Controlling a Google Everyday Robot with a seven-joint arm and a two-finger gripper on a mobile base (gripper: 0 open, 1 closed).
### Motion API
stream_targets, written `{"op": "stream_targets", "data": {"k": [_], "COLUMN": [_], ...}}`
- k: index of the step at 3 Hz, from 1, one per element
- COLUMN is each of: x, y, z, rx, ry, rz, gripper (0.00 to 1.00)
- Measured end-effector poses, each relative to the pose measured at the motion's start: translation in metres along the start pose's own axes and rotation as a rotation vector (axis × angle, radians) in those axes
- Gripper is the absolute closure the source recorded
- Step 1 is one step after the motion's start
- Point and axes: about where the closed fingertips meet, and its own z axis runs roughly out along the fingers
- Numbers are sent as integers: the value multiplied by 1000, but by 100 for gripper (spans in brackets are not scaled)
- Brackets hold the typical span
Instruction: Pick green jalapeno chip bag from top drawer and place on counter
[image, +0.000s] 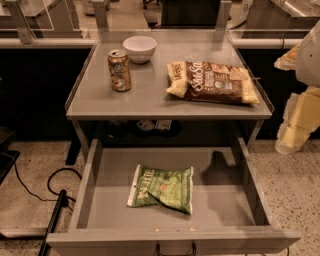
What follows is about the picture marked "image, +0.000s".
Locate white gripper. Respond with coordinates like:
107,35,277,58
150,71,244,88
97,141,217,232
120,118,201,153
274,21,320,155

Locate green jalapeno chip bag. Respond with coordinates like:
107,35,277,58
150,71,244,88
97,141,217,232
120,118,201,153
127,164,194,215

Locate brown yellow chip bag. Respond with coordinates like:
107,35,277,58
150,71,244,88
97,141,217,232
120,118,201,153
166,61,259,104

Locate grey open drawer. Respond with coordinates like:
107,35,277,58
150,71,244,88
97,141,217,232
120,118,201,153
48,138,301,256

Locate grey counter cabinet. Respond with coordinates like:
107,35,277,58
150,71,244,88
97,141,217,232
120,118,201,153
66,30,273,151

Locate white ceramic bowl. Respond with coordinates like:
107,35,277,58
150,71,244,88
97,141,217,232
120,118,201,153
123,36,157,64

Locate orange soda can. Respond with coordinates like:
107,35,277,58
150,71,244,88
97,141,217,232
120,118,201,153
108,49,131,92

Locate black floor bar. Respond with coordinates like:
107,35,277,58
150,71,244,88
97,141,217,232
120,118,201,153
37,190,67,256

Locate dark object at left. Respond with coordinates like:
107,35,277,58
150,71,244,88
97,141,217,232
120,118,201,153
0,127,20,184

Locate black drawer handle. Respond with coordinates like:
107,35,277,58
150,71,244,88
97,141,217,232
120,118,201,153
156,243,197,256

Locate black floor cable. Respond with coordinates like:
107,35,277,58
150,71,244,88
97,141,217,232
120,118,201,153
13,161,83,211

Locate grey side counter rail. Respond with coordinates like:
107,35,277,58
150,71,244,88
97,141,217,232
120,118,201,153
0,30,99,49

